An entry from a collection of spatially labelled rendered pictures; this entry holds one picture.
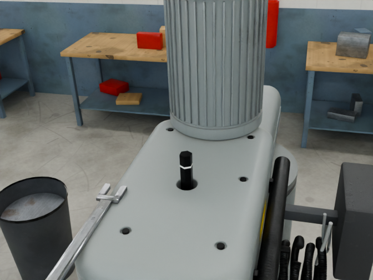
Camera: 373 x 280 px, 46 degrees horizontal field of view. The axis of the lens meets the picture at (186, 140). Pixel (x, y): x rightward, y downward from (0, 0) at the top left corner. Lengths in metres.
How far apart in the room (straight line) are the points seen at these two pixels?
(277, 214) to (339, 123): 3.87
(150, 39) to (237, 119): 3.85
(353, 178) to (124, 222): 0.61
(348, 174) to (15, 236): 2.29
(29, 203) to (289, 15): 3.21
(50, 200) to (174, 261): 2.60
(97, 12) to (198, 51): 4.70
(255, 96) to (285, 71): 4.24
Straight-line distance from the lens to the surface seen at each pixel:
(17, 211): 3.18
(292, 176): 1.38
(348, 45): 4.49
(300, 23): 4.96
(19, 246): 3.06
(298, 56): 5.06
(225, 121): 0.87
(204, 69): 0.82
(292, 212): 1.13
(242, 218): 0.69
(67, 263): 0.64
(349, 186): 1.08
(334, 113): 4.71
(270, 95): 1.42
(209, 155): 0.84
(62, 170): 4.44
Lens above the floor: 2.33
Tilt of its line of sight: 30 degrees down
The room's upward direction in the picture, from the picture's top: 2 degrees counter-clockwise
